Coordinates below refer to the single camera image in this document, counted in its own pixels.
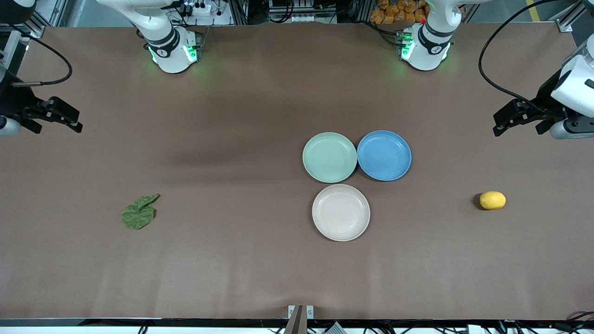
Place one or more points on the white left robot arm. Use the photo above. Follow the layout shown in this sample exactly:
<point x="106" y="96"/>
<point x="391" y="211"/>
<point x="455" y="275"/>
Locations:
<point x="424" y="51"/>

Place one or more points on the metal camera post bracket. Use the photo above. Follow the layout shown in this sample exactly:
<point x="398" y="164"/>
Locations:
<point x="297" y="320"/>

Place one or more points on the green lettuce leaf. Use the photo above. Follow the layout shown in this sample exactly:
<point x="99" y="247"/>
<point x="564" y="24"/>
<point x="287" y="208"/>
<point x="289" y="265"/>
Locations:
<point x="138" y="215"/>

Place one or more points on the light green plate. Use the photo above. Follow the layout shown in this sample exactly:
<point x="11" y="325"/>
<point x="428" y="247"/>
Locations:
<point x="329" y="157"/>

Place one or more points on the blue plate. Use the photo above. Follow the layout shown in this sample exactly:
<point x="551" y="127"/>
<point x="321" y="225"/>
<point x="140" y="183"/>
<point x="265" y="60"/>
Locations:
<point x="384" y="155"/>

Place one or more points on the yellow lemon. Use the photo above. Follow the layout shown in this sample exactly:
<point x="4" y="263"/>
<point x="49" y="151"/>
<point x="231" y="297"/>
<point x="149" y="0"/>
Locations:
<point x="492" y="200"/>

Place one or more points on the aluminium frame profile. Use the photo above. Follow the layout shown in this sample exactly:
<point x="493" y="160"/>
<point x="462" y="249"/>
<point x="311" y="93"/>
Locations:
<point x="28" y="25"/>
<point x="568" y="21"/>

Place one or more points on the beige plate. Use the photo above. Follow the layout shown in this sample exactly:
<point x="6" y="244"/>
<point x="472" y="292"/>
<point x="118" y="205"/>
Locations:
<point x="341" y="212"/>

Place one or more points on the bag of orange fruit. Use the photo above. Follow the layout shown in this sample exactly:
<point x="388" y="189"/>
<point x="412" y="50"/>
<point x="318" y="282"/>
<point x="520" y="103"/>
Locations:
<point x="399" y="11"/>

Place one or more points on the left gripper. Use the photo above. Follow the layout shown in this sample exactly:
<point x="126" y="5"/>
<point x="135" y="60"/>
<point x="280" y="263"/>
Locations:
<point x="548" y="103"/>

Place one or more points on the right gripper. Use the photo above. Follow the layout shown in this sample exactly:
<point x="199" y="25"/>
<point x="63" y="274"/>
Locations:
<point x="14" y="103"/>

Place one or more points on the white power strip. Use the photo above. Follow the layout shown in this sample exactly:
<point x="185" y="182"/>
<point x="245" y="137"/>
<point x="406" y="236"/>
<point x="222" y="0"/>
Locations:
<point x="199" y="8"/>

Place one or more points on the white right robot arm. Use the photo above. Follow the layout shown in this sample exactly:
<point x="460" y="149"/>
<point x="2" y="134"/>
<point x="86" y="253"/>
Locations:
<point x="171" y="51"/>

